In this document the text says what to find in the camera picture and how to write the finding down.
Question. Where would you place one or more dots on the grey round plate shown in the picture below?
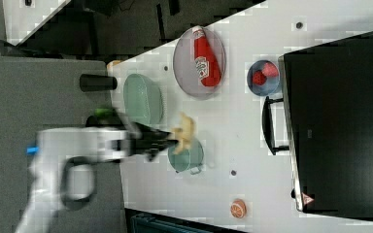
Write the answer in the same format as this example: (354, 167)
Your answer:
(184, 67)

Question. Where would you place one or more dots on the orange slice toy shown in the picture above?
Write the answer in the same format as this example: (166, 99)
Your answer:
(238, 208)

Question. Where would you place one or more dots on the black cylinder post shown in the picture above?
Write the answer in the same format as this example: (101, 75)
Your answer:
(89, 83)

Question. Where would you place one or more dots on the red ketchup bottle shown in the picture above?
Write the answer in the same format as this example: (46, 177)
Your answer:
(206, 63)

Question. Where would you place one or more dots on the pink strawberry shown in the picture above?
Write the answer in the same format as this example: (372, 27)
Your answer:
(269, 70)

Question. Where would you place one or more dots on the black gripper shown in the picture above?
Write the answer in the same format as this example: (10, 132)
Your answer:
(150, 142)

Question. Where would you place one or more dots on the black toaster oven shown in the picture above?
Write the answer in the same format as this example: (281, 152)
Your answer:
(328, 102)

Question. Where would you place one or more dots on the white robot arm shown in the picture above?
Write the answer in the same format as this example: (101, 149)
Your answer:
(64, 171)

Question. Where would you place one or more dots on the yellow plush banana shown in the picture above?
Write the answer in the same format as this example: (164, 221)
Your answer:
(184, 134)

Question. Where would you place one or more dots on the dark red strawberry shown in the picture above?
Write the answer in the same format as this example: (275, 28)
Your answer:
(258, 78)

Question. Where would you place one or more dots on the green perforated colander basket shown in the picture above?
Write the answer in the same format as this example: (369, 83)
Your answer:
(142, 99)

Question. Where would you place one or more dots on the black oven door handle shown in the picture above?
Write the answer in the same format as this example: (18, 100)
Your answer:
(268, 127)

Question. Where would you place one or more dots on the blue small bowl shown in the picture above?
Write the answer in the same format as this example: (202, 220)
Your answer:
(271, 85)

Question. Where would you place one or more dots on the green cup with handle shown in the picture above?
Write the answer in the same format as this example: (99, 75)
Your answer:
(188, 160)

